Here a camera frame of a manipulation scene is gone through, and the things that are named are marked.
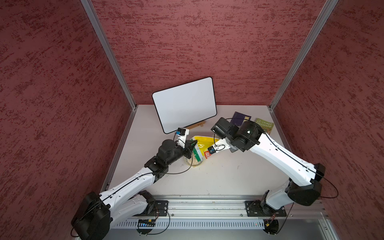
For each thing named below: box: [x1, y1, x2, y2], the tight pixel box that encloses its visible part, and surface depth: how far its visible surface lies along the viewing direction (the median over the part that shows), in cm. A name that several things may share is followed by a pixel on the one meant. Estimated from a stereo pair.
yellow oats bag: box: [190, 136, 220, 161], surface depth 77 cm
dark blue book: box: [230, 111, 252, 127], surface depth 116 cm
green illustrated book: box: [255, 118, 274, 136], surface depth 108 cm
